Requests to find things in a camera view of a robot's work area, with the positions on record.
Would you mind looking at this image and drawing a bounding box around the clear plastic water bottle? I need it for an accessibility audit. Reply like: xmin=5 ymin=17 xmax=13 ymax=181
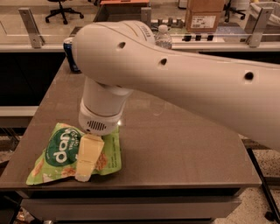
xmin=155 ymin=24 xmax=172 ymax=49

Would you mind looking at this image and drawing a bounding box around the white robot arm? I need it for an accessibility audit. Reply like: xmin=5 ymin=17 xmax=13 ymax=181
xmin=72 ymin=21 xmax=280 ymax=151

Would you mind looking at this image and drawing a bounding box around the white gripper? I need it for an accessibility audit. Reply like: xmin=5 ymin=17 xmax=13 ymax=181
xmin=75 ymin=99 xmax=123 ymax=182

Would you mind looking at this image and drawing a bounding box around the blue pepsi can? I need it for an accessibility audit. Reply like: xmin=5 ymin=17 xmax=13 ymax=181
xmin=63 ymin=38 xmax=81 ymax=74

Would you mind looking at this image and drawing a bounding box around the brown cardboard box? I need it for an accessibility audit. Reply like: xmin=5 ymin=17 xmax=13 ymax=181
xmin=185 ymin=0 xmax=224 ymax=32

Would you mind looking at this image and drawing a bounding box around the middle metal railing post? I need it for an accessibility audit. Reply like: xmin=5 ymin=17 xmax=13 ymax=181
xmin=141 ymin=7 xmax=151 ymax=26

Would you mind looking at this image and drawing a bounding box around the right metal railing post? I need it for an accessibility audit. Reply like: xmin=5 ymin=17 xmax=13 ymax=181
xmin=247 ymin=7 xmax=273 ymax=48

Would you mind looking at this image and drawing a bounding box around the metal railing post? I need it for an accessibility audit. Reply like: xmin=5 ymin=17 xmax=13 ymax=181
xmin=18 ymin=7 xmax=45 ymax=48
xmin=247 ymin=7 xmax=273 ymax=48
xmin=141 ymin=7 xmax=151 ymax=26

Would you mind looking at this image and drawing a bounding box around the left metal railing post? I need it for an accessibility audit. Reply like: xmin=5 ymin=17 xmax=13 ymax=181
xmin=18 ymin=7 xmax=45 ymax=48

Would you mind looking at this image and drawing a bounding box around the black office chair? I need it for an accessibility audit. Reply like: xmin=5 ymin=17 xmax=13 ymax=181
xmin=45 ymin=0 xmax=84 ymax=25
xmin=223 ymin=0 xmax=246 ymax=23

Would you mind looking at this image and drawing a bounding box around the dark tray cart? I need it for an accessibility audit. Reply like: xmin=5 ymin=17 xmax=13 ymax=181
xmin=94 ymin=0 xmax=151 ymax=22

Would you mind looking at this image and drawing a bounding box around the green rice chip bag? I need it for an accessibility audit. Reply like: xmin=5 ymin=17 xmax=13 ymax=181
xmin=26 ymin=122 xmax=122 ymax=186

